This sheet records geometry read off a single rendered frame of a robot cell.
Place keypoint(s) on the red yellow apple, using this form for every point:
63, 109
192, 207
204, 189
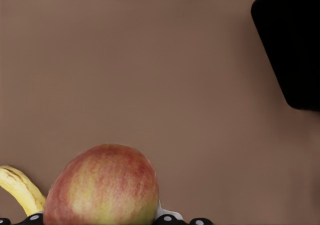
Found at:
105, 185

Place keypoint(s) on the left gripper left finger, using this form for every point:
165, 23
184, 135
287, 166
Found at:
33, 219

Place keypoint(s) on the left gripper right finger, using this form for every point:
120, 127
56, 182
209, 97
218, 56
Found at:
167, 216

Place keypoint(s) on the yellow banana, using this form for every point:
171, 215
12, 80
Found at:
21, 187

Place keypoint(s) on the black storage box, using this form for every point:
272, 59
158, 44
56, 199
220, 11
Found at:
290, 47

